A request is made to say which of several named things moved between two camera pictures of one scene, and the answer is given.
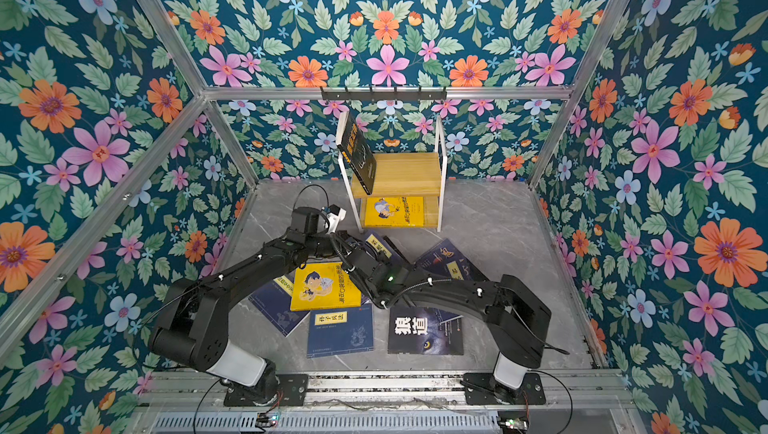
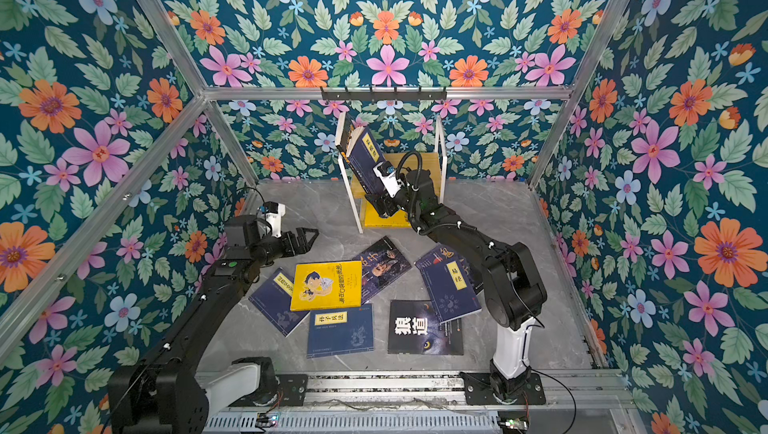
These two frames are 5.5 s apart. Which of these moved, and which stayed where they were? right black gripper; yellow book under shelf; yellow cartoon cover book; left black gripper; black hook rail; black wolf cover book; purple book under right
Moved: left black gripper; right black gripper
Stayed: black hook rail; purple book under right; yellow cartoon cover book; black wolf cover book; yellow book under shelf
